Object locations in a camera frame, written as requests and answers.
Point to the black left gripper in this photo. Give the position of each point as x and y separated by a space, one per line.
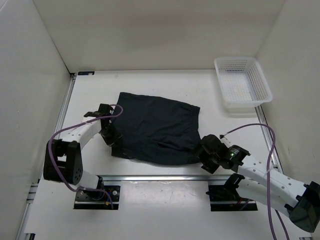
116 136

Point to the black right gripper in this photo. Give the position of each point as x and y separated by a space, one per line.
209 166

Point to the dark navy shorts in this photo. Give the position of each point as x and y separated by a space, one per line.
156 130

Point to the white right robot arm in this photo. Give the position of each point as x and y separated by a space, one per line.
299 201

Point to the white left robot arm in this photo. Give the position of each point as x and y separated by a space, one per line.
63 156

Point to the white plastic mesh basket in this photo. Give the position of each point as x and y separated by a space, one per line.
243 85

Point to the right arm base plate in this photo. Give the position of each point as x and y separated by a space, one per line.
223 200

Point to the aluminium front rail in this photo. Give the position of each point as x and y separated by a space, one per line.
148 178

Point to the aluminium right side rail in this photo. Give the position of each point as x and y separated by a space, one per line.
267 134

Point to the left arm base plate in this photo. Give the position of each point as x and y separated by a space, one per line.
88 200

